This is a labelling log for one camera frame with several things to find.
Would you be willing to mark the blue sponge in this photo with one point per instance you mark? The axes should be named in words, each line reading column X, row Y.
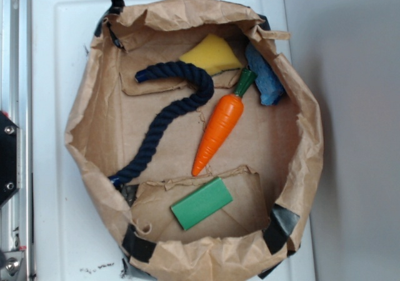
column 267, row 82

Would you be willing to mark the green rectangular block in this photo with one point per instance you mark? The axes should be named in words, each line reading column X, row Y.
column 200, row 204

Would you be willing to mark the yellow sponge wedge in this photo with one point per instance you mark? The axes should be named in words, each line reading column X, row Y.
column 213, row 54

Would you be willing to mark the aluminium frame rail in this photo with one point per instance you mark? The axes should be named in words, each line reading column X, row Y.
column 17, row 248

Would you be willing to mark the black mounting bracket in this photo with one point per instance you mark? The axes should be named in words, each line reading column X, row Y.
column 10, row 163

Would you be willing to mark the orange toy carrot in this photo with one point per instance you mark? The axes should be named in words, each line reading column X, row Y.
column 222, row 121

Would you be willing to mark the white plastic bin lid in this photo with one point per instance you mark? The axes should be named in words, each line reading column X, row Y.
column 70, row 238

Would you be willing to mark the brown paper bag tray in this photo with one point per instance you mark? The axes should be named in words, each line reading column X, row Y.
column 271, row 163

